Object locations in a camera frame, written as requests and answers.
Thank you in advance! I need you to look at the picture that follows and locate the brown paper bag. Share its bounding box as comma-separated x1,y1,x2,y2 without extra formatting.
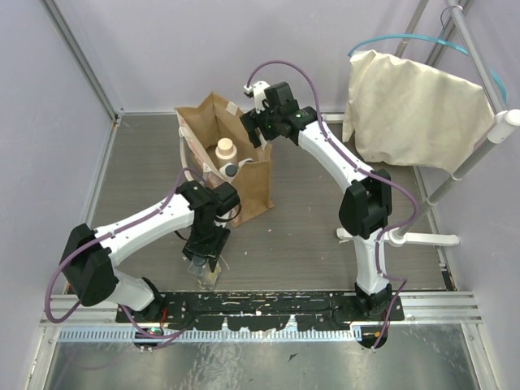
175,93,274,228

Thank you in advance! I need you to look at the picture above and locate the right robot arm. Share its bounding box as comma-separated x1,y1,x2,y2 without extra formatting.
240,81,392,320

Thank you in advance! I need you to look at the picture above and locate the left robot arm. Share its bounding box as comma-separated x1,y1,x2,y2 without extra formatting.
60,181,241,322

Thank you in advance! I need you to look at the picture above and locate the cream canvas cloth bag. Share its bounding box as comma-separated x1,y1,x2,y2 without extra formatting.
342,50,494,173

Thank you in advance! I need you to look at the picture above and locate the beige round bottle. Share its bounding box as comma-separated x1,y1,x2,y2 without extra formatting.
214,137,238,167

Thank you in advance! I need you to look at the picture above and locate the grey clothes rack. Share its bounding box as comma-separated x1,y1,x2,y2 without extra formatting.
389,0,520,245

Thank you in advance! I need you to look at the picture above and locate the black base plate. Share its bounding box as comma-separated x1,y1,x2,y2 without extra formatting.
132,291,388,332

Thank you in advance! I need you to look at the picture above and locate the white bottle black cap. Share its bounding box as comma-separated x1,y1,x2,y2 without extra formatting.
239,158,254,168
219,162,238,180

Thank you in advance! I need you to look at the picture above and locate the white rack foot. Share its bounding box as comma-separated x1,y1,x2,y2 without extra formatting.
336,227,460,247

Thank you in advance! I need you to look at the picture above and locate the clear glass bottle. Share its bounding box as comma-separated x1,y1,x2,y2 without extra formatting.
188,256,222,291

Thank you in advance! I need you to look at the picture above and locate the teal hanger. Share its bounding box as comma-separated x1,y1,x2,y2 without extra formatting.
347,33,507,102

